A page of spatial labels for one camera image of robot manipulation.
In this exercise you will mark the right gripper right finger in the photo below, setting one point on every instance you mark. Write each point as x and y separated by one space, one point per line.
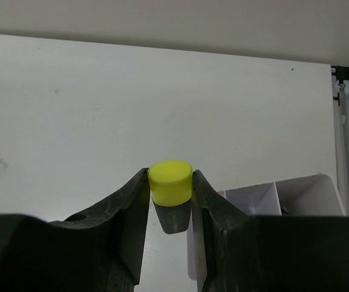
239 252

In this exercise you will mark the yellow highlighter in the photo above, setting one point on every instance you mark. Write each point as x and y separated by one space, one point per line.
171 191

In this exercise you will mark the white divided container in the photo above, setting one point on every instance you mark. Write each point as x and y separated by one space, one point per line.
308 196

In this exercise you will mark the side aluminium frame rail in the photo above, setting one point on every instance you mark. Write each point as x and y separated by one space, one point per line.
340 87

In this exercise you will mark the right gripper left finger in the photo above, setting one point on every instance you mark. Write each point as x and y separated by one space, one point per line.
99 248

